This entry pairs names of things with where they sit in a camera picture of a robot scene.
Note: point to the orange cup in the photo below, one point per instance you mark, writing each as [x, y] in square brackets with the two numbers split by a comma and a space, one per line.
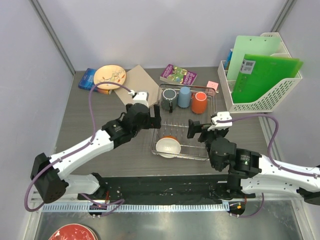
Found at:
[199, 102]

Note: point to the blue book in organizer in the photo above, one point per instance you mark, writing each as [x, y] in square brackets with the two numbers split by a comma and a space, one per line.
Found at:
[228, 59]

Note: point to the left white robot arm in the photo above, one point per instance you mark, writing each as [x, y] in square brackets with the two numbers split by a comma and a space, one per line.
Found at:
[52, 175]

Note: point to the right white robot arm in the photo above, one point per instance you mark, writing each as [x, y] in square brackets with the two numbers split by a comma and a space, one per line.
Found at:
[250, 172]

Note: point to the blue cup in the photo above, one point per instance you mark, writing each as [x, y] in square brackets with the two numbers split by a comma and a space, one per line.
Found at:
[184, 97]

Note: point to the blue Jane Eyre book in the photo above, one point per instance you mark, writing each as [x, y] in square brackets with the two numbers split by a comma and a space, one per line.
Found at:
[87, 82]

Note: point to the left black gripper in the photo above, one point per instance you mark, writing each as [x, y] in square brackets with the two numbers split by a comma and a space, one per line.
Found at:
[153, 122]

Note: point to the slotted cable duct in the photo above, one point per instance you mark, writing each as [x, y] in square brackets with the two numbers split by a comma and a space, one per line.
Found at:
[129, 208]

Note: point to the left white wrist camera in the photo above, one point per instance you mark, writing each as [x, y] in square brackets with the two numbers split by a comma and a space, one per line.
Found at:
[139, 97]

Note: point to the beige cardboard notebook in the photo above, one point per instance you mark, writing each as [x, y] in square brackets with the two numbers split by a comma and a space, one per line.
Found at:
[138, 79]

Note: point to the white file organizer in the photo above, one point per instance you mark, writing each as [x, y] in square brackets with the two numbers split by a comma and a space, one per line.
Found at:
[267, 44]

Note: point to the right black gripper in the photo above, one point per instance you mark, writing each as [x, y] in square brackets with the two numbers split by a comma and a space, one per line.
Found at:
[194, 126]

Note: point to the beige bird plate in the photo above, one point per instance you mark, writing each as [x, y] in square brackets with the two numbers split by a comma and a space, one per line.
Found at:
[110, 73]

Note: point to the red round plate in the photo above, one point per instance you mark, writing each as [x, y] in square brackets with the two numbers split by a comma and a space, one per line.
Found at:
[73, 231]

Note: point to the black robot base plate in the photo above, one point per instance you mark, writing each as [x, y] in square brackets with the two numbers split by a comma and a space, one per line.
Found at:
[170, 190]

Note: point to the metal wire dish rack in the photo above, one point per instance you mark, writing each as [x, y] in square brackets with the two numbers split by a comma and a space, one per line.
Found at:
[176, 125]

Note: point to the orange white bowl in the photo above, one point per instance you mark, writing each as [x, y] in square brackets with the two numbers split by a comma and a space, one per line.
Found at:
[168, 147]

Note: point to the bright green folder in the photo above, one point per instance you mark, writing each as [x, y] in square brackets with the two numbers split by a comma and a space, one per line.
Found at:
[259, 73]

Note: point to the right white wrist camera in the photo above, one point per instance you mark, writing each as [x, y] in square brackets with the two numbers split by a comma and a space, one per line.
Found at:
[220, 121]

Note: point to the purple treehouse book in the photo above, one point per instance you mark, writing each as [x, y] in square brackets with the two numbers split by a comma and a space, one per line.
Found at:
[173, 74]

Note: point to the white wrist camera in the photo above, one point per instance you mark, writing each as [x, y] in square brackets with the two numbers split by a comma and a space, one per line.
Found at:
[220, 121]
[139, 97]

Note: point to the grey mug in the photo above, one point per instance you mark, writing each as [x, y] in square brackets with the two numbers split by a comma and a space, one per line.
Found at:
[169, 99]

